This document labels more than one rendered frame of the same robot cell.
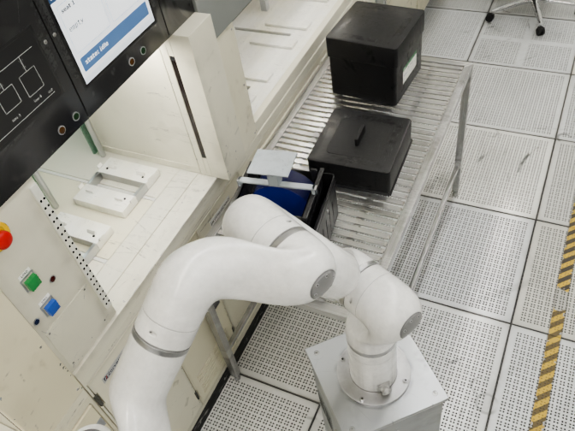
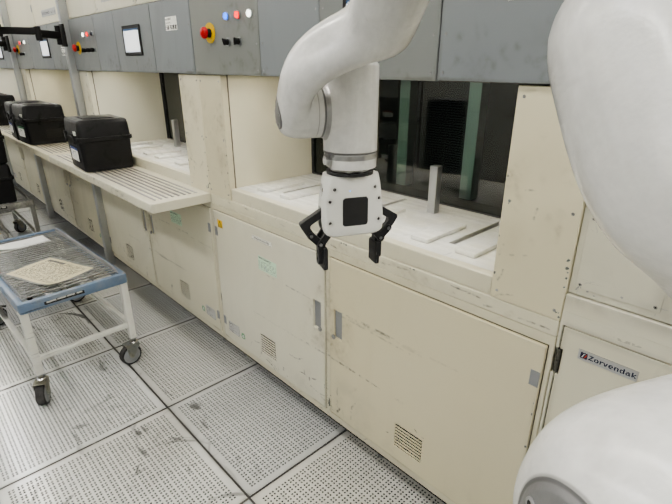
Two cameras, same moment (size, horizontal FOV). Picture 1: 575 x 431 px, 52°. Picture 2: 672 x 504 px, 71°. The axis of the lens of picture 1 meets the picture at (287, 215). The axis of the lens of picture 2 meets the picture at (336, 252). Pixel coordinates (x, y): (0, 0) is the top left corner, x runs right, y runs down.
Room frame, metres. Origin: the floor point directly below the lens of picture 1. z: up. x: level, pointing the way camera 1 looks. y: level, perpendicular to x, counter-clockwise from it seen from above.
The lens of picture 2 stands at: (0.55, -0.36, 1.32)
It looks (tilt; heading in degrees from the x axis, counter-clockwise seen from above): 22 degrees down; 104
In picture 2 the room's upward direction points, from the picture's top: straight up
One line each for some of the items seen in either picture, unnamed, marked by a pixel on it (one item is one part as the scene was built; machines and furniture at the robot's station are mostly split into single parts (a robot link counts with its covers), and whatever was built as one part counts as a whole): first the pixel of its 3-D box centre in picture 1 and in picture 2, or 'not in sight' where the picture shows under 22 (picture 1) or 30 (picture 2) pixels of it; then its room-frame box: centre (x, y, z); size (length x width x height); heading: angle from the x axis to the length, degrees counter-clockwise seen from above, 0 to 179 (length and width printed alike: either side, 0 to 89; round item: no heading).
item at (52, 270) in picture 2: not in sight; (49, 269); (-1.13, 1.20, 0.47); 0.31 x 0.23 x 0.02; 168
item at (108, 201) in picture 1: (116, 185); not in sight; (1.49, 0.54, 0.89); 0.22 x 0.21 x 0.04; 57
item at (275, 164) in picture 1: (280, 202); not in sight; (1.23, 0.01, 0.93); 0.24 x 0.20 x 0.32; 65
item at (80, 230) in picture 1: (65, 245); not in sight; (1.27, 0.69, 0.89); 0.22 x 0.21 x 0.04; 57
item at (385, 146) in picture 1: (360, 146); not in sight; (1.52, -0.29, 0.83); 0.29 x 0.29 x 0.13; 59
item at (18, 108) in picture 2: not in sight; (39, 122); (-2.28, 2.47, 0.93); 0.30 x 0.28 x 0.26; 150
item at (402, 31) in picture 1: (376, 52); not in sight; (1.97, -0.46, 0.89); 0.29 x 0.29 x 0.25; 52
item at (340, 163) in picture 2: not in sight; (348, 159); (0.40, 0.37, 1.18); 0.09 x 0.08 x 0.03; 32
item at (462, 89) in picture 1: (352, 222); not in sight; (1.57, -0.25, 0.38); 1.30 x 0.60 x 0.76; 147
